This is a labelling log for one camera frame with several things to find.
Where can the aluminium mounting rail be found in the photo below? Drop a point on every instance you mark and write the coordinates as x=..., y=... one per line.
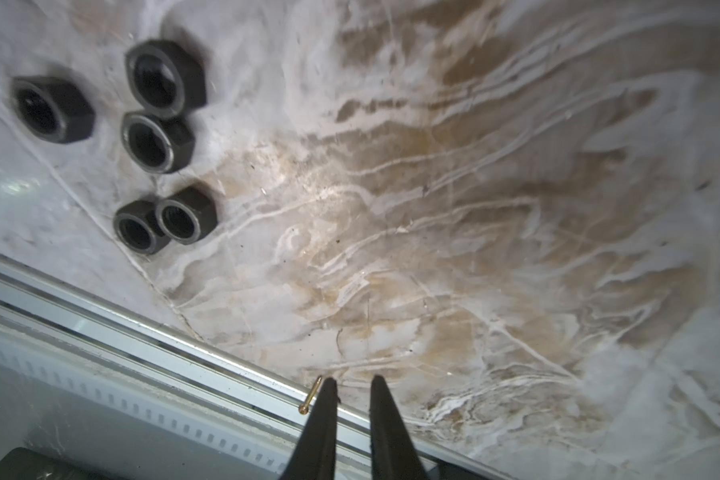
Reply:
x=85, y=381

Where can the black hex nut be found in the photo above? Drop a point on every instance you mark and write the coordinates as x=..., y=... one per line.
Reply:
x=187, y=216
x=53, y=109
x=137, y=227
x=165, y=79
x=157, y=146

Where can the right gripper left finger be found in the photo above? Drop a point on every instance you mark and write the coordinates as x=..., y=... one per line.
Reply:
x=314, y=456

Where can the brass wood screw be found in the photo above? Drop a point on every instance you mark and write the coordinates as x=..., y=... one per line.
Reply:
x=304, y=406

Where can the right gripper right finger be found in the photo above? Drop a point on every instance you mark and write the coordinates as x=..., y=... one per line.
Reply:
x=393, y=455

